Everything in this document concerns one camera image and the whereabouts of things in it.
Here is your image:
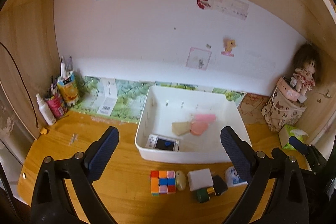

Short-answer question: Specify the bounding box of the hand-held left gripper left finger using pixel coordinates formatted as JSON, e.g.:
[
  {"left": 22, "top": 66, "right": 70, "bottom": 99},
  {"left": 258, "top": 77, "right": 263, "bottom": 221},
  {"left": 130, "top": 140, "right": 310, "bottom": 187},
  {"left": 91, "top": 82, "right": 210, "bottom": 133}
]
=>
[{"left": 30, "top": 126, "right": 120, "bottom": 224}]

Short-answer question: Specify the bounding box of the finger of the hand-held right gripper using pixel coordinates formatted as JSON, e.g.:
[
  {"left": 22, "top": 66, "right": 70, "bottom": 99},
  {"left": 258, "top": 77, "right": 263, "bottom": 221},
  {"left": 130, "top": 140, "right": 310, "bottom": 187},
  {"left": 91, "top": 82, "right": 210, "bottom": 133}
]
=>
[{"left": 288, "top": 135, "right": 328, "bottom": 177}]

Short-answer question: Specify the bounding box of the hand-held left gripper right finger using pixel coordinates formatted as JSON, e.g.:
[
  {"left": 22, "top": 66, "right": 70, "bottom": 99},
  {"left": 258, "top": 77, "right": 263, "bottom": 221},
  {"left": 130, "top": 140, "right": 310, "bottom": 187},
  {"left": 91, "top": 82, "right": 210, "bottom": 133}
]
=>
[{"left": 220, "top": 126, "right": 310, "bottom": 224}]

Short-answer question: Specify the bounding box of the blue floss pick box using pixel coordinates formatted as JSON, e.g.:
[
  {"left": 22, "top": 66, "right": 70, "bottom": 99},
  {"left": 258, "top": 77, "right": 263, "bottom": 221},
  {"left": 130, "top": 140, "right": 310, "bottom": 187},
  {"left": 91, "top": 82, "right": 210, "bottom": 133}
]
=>
[{"left": 225, "top": 166, "right": 248, "bottom": 187}]

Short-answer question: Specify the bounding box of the black power adapter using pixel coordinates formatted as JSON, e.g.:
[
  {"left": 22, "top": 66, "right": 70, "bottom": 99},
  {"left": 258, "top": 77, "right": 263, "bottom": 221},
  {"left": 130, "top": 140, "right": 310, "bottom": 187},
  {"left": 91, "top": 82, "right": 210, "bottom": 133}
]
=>
[{"left": 212, "top": 174, "right": 228, "bottom": 196}]

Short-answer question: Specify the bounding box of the pink hair roller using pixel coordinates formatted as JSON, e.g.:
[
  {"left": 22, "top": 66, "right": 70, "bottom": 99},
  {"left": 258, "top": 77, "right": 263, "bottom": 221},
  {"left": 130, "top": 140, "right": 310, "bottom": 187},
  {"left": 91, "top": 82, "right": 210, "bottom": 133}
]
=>
[{"left": 193, "top": 113, "right": 217, "bottom": 125}]

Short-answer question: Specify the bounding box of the white power adapter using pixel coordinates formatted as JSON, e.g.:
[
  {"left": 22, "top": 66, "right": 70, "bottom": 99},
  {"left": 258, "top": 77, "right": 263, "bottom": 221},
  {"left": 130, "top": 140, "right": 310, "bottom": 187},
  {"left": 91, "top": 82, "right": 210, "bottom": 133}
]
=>
[{"left": 187, "top": 168, "right": 214, "bottom": 192}]

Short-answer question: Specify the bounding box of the green bottle with gold cap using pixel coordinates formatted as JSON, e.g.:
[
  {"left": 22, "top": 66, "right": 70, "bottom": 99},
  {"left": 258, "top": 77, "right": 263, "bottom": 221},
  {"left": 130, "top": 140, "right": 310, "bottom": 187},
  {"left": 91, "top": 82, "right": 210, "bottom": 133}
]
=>
[{"left": 196, "top": 186, "right": 217, "bottom": 204}]

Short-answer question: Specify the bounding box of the beige pouch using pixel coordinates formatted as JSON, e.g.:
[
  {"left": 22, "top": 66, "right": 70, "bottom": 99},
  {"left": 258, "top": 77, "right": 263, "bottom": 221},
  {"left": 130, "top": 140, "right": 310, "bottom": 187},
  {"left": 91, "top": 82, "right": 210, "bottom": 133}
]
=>
[{"left": 172, "top": 121, "right": 193, "bottom": 136}]

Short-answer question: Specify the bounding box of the white compact camera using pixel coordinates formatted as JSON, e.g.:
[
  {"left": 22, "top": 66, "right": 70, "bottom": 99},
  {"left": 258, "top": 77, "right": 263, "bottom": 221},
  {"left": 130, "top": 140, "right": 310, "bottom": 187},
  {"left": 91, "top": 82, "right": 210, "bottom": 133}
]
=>
[{"left": 146, "top": 134, "right": 180, "bottom": 152}]

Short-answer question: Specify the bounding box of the round olive compact case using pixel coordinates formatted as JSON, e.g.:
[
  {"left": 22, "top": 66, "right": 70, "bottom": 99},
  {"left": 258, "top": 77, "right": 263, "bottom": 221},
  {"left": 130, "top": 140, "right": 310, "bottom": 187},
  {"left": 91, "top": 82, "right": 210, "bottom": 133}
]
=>
[{"left": 175, "top": 170, "right": 187, "bottom": 191}]

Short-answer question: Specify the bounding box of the colourful puzzle cube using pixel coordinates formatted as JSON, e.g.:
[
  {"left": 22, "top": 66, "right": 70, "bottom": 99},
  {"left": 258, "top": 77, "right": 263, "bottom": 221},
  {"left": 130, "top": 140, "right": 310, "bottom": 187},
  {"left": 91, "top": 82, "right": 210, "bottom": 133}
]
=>
[{"left": 150, "top": 170, "right": 177, "bottom": 197}]

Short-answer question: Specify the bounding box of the white plastic storage bin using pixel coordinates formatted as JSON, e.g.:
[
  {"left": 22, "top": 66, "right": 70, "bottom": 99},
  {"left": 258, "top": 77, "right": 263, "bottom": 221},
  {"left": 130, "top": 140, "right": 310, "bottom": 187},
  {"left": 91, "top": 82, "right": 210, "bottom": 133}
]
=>
[{"left": 135, "top": 86, "right": 252, "bottom": 165}]

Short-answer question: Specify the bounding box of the green tissue pack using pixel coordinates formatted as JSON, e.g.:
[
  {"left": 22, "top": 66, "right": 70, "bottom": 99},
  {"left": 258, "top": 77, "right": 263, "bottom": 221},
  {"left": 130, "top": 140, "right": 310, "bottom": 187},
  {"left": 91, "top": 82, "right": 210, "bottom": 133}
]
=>
[{"left": 278, "top": 124, "right": 307, "bottom": 149}]

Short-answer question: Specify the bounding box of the beige printed tote bag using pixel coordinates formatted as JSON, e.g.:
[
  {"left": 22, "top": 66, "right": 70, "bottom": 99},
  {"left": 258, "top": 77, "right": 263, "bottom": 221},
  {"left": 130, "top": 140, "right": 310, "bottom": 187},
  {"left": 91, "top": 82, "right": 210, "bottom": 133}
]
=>
[{"left": 261, "top": 85, "right": 307, "bottom": 133}]

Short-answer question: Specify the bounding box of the brown cartoon mat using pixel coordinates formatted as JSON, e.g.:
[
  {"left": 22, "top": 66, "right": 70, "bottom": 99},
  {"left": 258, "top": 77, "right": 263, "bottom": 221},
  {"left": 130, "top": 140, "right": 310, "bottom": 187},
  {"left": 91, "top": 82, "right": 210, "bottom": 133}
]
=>
[{"left": 239, "top": 93, "right": 271, "bottom": 125}]

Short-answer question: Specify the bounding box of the pink case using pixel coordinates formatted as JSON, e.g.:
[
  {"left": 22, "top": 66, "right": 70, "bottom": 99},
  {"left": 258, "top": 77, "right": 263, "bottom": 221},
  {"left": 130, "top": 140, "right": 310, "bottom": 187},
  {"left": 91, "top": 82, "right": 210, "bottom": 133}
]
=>
[{"left": 279, "top": 76, "right": 300, "bottom": 102}]

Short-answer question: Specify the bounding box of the white carton box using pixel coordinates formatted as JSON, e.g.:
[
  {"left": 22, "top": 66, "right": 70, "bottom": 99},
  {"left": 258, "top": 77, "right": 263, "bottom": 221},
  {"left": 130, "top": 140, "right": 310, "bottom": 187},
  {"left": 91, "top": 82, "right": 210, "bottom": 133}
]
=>
[{"left": 98, "top": 78, "right": 118, "bottom": 116}]

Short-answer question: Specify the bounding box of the pink can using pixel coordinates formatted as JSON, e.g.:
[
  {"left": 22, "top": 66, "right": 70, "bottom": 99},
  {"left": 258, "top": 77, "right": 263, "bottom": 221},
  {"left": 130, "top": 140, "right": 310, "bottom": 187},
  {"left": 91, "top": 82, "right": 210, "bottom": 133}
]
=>
[{"left": 43, "top": 91, "right": 69, "bottom": 118}]

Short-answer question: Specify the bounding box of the white spray bottle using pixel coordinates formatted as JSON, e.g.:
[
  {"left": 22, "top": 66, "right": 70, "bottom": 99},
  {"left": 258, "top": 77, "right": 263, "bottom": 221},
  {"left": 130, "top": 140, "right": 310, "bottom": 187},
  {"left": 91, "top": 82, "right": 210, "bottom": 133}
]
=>
[{"left": 36, "top": 93, "right": 56, "bottom": 126}]

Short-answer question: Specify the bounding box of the rag doll in floral dress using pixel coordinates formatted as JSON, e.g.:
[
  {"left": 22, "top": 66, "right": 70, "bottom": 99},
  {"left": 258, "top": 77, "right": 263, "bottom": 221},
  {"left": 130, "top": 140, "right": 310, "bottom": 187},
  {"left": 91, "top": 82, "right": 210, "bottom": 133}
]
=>
[{"left": 291, "top": 43, "right": 323, "bottom": 97}]

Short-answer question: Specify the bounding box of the white lace curtain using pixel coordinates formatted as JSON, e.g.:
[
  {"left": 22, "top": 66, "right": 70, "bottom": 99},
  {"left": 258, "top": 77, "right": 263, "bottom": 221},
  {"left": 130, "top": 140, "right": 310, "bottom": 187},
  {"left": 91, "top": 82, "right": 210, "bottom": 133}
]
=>
[{"left": 0, "top": 93, "right": 34, "bottom": 161}]

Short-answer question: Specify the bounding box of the handwritten paper note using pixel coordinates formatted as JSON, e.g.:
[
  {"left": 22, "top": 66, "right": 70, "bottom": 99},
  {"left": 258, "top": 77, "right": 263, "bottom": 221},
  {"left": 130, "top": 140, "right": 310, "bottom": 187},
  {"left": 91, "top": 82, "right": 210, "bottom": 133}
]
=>
[{"left": 198, "top": 0, "right": 249, "bottom": 21}]

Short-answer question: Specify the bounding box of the pink square wall sticker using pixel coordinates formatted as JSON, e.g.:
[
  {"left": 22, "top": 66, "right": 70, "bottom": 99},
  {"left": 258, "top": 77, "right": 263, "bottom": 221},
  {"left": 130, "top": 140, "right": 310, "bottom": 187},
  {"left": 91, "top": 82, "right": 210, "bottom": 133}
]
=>
[{"left": 186, "top": 47, "right": 213, "bottom": 71}]

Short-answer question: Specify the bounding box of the yellow pony wall sticker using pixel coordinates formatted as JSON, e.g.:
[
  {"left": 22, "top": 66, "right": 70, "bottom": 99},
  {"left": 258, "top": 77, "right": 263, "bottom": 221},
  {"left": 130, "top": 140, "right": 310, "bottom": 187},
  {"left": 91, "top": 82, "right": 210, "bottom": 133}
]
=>
[{"left": 220, "top": 38, "right": 237, "bottom": 57}]

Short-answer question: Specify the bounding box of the black cable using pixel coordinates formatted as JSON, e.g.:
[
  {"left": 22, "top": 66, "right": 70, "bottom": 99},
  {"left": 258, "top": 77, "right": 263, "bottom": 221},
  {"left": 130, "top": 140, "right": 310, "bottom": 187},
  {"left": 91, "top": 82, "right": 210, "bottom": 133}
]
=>
[{"left": 0, "top": 42, "right": 38, "bottom": 130}]

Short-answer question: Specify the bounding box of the red wall sticker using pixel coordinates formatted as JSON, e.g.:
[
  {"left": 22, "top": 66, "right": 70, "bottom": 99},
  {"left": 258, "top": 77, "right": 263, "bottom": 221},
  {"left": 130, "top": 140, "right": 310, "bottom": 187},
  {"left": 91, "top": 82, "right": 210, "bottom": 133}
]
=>
[{"left": 196, "top": 0, "right": 212, "bottom": 10}]

